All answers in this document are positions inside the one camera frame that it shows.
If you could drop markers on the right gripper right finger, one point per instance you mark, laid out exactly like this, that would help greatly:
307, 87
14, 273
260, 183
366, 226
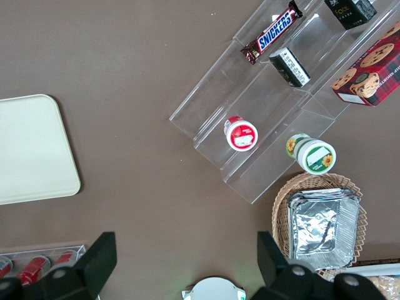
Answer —
290, 284

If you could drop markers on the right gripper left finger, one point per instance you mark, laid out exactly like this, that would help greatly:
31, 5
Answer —
87, 275

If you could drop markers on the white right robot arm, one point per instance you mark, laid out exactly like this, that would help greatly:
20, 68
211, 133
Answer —
214, 289

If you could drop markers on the aluminium foil tray stack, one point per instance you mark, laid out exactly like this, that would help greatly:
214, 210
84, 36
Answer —
322, 228

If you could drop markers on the light tan open-weave basket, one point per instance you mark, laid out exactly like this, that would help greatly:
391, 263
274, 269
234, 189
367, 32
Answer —
281, 203

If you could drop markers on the cream rectangular tray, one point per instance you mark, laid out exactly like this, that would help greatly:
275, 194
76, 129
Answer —
34, 150

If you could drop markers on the clear acrylic bottle rack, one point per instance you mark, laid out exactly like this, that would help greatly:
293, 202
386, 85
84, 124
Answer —
72, 250

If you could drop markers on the red cola bottle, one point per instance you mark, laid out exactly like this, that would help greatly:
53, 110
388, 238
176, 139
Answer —
31, 270

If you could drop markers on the white snack bin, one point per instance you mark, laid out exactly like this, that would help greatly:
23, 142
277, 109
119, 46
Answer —
378, 268

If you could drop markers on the large clear cracker bag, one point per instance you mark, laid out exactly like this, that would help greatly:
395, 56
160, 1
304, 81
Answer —
387, 282

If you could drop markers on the green sunflower yogurt cup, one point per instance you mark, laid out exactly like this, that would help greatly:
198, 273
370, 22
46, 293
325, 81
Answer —
315, 156

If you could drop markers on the red lidded yogurt cup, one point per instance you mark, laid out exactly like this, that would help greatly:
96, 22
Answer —
242, 136

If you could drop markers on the clear acrylic stepped shelf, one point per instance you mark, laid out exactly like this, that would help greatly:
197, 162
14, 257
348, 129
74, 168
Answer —
281, 125

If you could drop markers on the small black carton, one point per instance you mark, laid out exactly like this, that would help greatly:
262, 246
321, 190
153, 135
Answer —
290, 67
350, 14

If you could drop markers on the red tartan cookie box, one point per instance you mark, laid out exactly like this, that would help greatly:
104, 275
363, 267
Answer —
372, 72

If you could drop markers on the Snickers chocolate bar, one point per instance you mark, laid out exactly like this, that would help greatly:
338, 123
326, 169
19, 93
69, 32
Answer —
274, 31

